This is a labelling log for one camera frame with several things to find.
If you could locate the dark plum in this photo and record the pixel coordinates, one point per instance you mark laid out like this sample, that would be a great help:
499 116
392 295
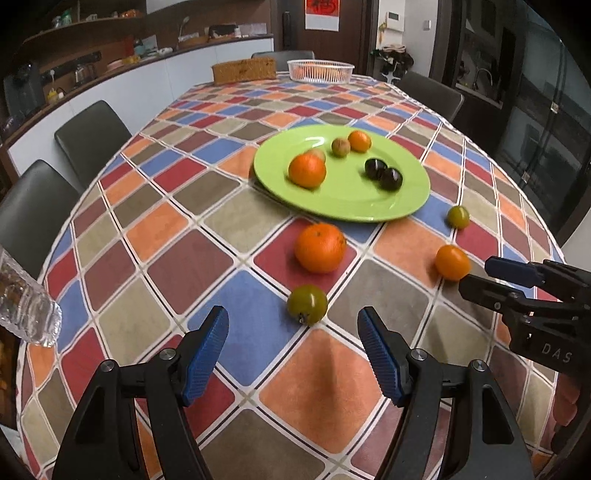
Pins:
391 180
373 167

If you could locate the white plastic basket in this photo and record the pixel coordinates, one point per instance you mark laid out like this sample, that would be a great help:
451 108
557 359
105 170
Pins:
321 78

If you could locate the woven wooden box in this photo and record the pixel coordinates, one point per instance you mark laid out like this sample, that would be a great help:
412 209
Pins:
244 70

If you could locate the yellow bottle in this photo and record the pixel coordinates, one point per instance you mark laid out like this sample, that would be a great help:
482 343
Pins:
54 95

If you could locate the dark grey chair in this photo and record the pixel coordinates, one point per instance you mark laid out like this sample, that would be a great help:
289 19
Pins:
90 138
32 212
281 54
431 94

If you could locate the checkered colourful tablecloth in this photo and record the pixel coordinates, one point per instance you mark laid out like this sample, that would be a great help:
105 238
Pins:
184 258

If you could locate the person's right hand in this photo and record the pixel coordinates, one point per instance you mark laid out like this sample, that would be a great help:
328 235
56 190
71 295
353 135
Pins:
567 401

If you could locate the small orange mandarin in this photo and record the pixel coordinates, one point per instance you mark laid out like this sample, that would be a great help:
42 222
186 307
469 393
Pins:
359 141

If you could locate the large orange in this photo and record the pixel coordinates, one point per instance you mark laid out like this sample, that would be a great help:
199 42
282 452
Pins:
307 170

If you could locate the beige longan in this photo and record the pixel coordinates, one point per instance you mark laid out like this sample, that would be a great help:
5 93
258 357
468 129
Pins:
340 146
318 153

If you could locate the white desk lamp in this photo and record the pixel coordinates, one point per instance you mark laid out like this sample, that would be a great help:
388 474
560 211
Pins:
183 27

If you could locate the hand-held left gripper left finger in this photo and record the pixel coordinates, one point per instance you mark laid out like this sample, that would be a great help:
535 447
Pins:
205 355

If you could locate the metal faucet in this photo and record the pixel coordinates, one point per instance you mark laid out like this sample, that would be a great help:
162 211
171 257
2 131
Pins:
487 78

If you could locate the heap of small oranges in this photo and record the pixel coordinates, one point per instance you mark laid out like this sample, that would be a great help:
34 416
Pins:
321 71

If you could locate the white kitchen counter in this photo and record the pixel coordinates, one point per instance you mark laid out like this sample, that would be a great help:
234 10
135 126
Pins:
161 78

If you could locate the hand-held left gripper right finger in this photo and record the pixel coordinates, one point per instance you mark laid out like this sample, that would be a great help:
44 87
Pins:
383 360

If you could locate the small green tomato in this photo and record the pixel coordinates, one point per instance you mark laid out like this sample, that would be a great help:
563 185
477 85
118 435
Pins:
458 216

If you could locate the pile of clothes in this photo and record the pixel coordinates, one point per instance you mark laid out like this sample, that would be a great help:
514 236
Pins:
392 60

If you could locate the green orange tomato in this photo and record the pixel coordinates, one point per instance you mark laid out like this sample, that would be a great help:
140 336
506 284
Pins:
307 303

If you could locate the red and white door poster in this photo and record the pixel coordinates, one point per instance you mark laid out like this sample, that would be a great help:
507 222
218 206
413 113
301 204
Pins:
322 16

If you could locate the glass sliding door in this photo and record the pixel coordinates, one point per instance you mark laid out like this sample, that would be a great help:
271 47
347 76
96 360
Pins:
545 115

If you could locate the dark brown door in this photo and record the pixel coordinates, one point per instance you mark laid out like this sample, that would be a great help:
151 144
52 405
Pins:
355 41

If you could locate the glass kettle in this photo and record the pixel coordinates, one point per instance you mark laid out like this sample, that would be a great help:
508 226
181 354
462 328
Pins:
81 74

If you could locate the green plate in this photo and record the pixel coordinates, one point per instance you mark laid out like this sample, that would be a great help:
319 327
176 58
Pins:
341 198

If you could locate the clear plastic water bottle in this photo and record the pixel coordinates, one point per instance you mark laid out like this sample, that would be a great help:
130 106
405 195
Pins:
27 309

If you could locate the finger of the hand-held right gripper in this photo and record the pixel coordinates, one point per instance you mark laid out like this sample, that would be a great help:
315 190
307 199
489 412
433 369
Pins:
485 293
512 271

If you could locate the black coffee machine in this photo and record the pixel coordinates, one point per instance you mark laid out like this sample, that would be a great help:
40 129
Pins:
23 90

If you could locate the white intercom panel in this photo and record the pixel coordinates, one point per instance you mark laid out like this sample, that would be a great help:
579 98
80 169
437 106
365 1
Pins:
395 21

